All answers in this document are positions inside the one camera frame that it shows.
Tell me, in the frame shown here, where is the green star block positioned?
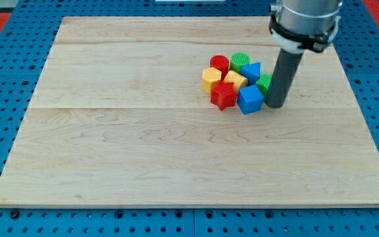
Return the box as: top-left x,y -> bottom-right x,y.
256,73 -> 272,97

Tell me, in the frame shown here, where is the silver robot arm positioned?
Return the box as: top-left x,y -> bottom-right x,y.
268,0 -> 343,54

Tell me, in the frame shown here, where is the red star block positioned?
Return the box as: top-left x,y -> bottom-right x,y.
211,82 -> 238,111

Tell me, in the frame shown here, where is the yellow hexagon block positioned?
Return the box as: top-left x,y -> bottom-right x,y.
201,67 -> 222,94

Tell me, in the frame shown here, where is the yellow square block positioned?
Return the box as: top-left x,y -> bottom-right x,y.
224,70 -> 248,93

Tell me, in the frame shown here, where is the blue cube block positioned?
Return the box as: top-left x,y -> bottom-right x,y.
237,85 -> 264,115

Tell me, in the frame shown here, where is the red cylinder block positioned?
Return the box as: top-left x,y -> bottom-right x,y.
209,55 -> 230,80

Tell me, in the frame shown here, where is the light wooden board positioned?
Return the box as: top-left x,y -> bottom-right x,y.
0,16 -> 379,209

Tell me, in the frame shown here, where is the green cylinder block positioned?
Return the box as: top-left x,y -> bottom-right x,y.
230,52 -> 250,73

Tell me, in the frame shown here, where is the blue triangle block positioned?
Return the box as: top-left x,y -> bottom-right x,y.
240,62 -> 261,86

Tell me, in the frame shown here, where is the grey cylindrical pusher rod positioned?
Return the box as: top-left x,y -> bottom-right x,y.
265,49 -> 303,109

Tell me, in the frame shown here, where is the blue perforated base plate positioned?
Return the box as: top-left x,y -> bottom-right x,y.
0,1 -> 379,236

